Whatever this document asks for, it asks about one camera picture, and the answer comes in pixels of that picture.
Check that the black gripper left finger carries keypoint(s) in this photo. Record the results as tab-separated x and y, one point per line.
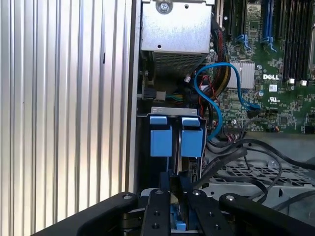
156	216

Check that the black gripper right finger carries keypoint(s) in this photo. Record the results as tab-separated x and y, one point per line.
211	221

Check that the hard disk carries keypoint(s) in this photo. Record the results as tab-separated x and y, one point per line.
192	142

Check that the empty blue disk carrier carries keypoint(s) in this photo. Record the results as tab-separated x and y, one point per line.
161	140

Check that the metal disk bay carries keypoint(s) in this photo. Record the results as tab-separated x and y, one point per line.
172	110

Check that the black PC case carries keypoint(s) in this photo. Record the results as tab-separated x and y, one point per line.
133	98

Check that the green motherboard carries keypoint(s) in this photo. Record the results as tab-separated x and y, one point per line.
283	103

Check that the silver finned heat sink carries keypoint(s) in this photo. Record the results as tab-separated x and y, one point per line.
242	73

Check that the silver power supply box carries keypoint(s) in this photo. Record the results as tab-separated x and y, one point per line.
177	29

